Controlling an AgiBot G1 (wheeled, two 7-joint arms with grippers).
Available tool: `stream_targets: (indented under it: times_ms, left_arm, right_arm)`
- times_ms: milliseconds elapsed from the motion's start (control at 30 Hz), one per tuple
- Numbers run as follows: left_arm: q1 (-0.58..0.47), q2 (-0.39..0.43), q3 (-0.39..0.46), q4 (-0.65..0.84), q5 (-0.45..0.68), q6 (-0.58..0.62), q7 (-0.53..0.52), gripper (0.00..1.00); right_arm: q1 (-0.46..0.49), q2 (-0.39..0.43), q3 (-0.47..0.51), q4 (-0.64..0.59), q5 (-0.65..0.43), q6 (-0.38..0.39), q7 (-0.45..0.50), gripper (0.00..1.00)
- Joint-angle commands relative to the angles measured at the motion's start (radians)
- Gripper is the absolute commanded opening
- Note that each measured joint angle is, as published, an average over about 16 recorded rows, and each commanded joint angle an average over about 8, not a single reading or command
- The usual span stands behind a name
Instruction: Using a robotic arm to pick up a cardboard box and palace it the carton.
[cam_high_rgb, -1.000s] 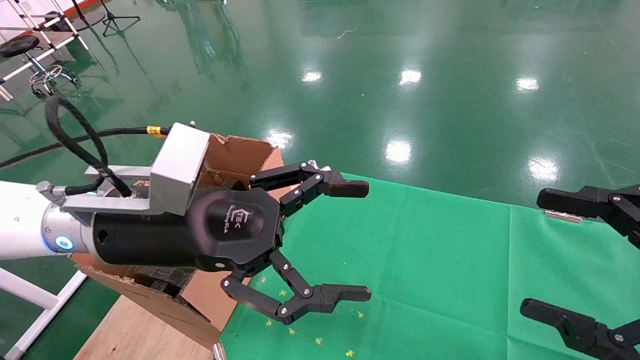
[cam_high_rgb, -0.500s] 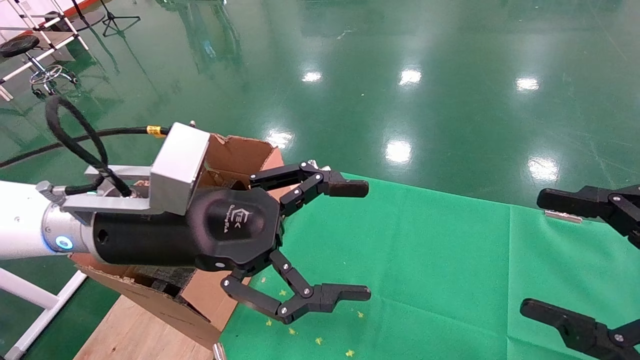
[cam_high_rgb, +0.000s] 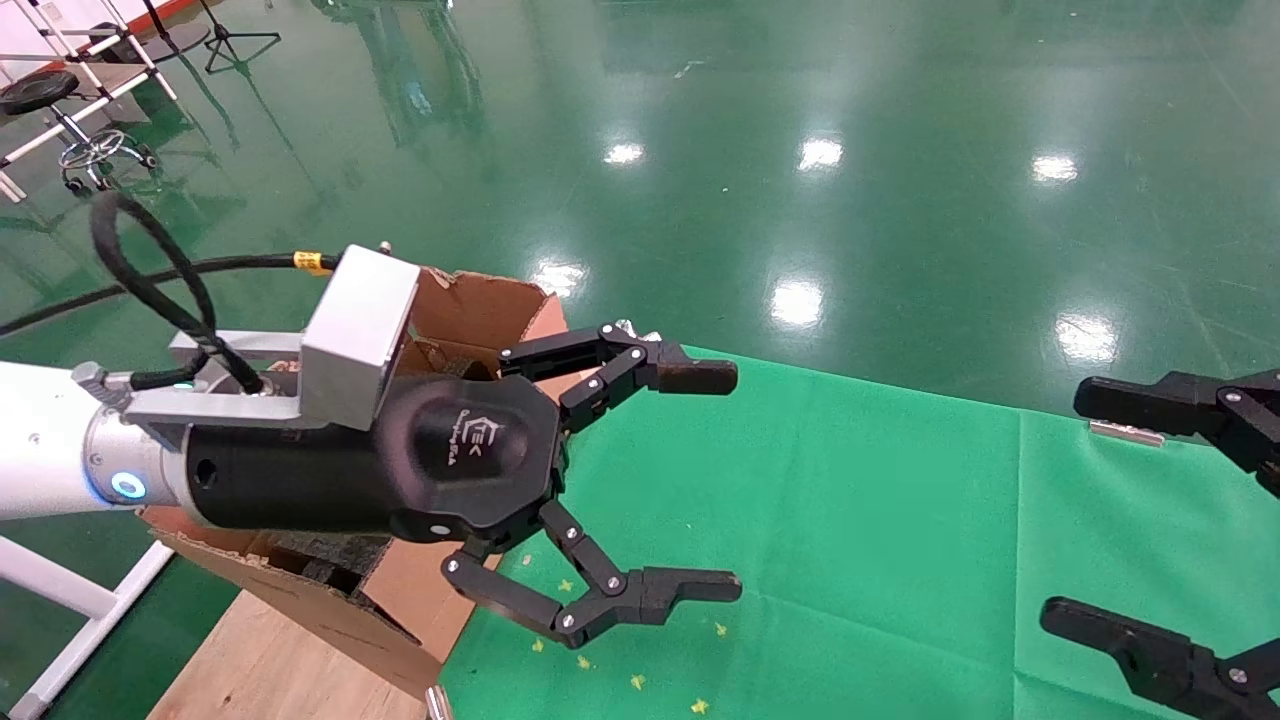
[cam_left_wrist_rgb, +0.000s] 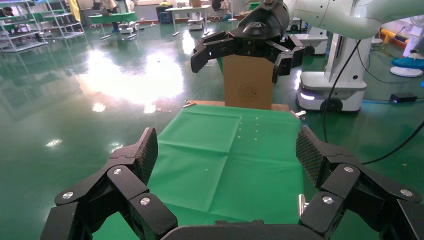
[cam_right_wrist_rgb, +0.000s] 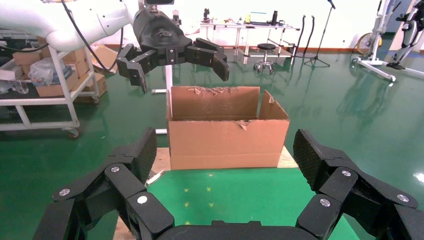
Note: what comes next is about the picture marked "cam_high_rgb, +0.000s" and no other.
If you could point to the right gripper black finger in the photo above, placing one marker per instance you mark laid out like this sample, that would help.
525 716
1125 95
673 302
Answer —
1150 402
1160 660

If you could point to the green table cloth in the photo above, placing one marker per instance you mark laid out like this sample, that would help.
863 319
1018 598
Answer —
900 550

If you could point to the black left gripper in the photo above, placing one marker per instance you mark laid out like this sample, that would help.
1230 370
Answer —
400 470

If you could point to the black tripod stand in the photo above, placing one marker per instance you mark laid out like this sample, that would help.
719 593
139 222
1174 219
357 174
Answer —
228 35

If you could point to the black round stand base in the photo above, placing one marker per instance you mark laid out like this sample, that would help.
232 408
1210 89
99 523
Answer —
180 38

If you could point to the white pipe rack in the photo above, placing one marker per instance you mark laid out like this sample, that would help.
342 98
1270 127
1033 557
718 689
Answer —
120 80

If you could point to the black foam insert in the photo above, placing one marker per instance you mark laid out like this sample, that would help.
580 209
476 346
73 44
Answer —
330 560

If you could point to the large open cardboard carton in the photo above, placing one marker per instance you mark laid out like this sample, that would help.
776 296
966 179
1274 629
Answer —
320 625

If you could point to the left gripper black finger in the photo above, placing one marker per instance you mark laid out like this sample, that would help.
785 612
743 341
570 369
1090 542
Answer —
690 377
680 588

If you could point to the white pipe table frame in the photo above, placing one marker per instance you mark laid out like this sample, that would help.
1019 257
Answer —
60 590

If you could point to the black wheeled stool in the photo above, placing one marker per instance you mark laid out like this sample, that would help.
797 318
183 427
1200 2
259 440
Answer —
35 90

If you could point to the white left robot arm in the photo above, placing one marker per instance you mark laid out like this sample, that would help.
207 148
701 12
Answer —
40 440

